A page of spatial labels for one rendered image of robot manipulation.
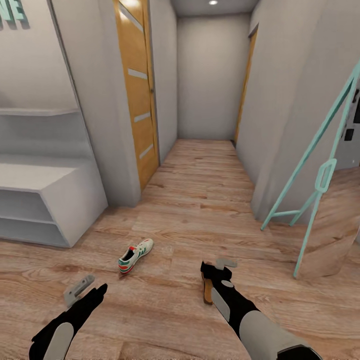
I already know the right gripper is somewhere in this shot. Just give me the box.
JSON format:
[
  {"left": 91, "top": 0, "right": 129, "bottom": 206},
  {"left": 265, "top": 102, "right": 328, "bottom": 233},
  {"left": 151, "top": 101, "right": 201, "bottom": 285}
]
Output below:
[{"left": 200, "top": 261, "right": 232, "bottom": 281}]

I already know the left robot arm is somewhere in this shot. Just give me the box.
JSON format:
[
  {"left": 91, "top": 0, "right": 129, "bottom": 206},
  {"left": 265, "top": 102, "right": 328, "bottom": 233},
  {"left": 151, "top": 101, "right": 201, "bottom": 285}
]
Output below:
[{"left": 29, "top": 275, "right": 108, "bottom": 360}]

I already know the sandal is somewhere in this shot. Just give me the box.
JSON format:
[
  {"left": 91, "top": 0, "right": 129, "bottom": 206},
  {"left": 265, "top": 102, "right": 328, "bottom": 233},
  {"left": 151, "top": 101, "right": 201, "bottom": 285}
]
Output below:
[{"left": 201, "top": 261, "right": 214, "bottom": 306}]

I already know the gym shoe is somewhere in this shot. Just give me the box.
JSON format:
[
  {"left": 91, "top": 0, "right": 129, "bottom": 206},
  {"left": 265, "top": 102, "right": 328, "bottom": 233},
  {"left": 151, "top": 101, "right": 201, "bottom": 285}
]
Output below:
[{"left": 118, "top": 238, "right": 154, "bottom": 274}]

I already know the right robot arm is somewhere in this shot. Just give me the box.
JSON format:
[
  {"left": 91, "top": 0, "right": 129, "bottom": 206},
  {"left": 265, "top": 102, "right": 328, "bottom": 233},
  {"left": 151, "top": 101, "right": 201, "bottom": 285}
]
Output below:
[{"left": 200, "top": 257, "right": 323, "bottom": 360}]

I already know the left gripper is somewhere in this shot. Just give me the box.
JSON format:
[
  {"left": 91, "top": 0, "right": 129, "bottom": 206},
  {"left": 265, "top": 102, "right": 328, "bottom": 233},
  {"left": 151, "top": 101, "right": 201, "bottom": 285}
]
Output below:
[{"left": 69, "top": 284, "right": 108, "bottom": 324}]

